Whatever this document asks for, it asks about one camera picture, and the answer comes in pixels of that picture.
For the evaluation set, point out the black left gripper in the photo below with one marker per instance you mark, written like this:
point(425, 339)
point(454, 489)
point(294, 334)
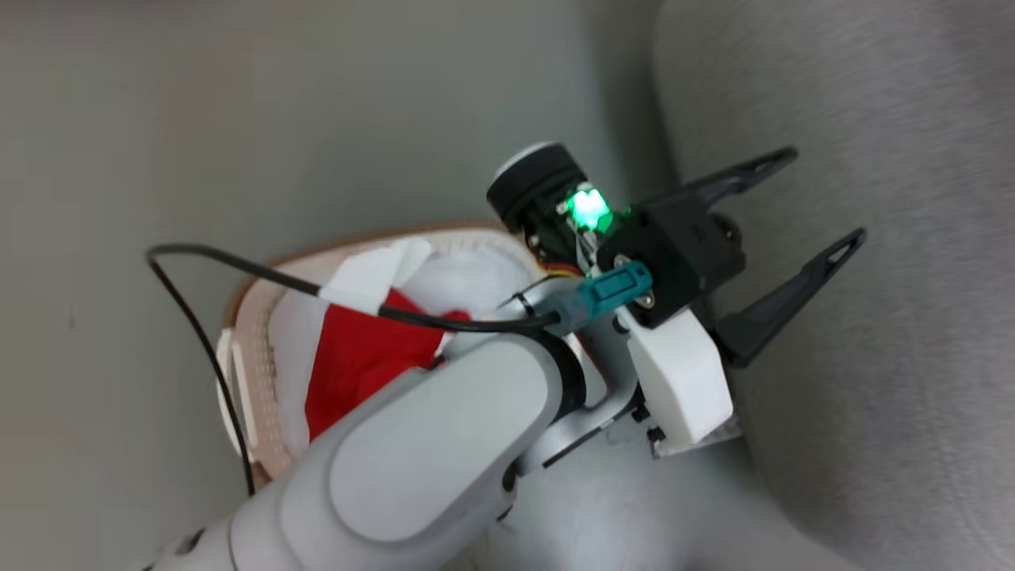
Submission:
point(674, 246)

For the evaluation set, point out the white cloth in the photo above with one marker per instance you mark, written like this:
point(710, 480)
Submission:
point(468, 277)

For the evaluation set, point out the grey fabric sofa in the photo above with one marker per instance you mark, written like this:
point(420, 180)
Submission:
point(872, 317)

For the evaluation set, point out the beige laundry basket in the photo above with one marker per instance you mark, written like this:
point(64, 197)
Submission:
point(258, 341)

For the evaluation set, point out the red clothing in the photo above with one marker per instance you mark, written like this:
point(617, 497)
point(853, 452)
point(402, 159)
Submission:
point(357, 361)

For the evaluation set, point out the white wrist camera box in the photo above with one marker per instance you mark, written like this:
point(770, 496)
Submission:
point(682, 381)

